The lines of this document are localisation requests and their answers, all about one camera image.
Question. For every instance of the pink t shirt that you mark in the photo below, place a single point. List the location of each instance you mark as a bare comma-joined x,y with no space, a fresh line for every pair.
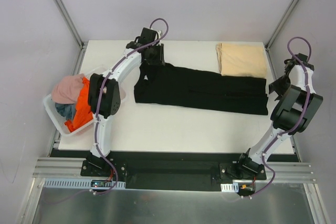
68,89

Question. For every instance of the folded beige t shirt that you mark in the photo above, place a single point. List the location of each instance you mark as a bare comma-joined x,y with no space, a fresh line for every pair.
241,60

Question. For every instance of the white plastic laundry basket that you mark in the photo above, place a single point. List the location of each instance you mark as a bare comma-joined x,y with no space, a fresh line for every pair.
65,119

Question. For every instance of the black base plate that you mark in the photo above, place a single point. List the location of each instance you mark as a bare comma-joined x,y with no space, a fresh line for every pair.
173,171

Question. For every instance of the orange t shirt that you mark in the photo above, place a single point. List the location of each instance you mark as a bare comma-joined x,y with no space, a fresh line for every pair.
83,113

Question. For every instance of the aluminium frame post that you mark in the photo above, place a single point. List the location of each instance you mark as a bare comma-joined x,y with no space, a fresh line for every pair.
69,23
281,24

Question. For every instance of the right aluminium frame post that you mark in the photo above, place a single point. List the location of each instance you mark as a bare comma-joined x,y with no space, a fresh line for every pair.
281,24

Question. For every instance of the grey cable duct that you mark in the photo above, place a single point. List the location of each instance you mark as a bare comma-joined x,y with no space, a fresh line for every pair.
69,183
230,188

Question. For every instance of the left aluminium frame post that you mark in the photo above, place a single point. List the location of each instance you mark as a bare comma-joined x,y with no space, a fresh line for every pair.
69,23

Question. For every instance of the grey blue t shirt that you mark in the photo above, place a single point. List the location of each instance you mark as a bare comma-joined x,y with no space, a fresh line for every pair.
67,111

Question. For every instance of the black t shirt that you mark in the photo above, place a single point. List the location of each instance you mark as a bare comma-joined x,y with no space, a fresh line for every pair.
179,86

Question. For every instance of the left grey cable duct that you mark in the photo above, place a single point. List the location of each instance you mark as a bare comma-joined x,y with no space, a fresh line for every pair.
69,183

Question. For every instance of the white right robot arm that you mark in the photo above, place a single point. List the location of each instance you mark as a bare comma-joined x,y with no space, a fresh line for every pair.
298,103

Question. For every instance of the right grey cable duct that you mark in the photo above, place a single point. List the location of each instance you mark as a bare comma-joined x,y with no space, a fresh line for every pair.
230,188

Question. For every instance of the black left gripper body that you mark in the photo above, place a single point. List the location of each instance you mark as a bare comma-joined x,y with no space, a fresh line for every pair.
155,57

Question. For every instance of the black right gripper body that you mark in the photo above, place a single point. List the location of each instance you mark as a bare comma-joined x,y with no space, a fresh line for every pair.
279,87

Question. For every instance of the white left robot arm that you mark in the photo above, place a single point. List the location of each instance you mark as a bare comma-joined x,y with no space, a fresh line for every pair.
97,161

